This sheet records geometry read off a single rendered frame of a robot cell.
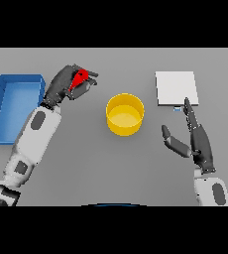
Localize pale square measuring scale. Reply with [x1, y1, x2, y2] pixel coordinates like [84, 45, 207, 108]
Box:
[155, 70, 200, 112]

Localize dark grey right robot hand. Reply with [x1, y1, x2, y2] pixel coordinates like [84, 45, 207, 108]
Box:
[161, 96, 217, 175]

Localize red beaker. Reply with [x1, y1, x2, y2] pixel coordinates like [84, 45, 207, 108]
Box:
[67, 67, 90, 92]

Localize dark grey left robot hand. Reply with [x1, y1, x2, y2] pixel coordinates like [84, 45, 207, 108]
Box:
[41, 63, 99, 109]

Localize yellow bowl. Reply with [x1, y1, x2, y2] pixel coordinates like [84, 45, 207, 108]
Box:
[105, 92, 146, 137]

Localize blue tray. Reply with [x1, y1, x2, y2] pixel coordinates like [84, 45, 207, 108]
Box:
[0, 73, 47, 146]

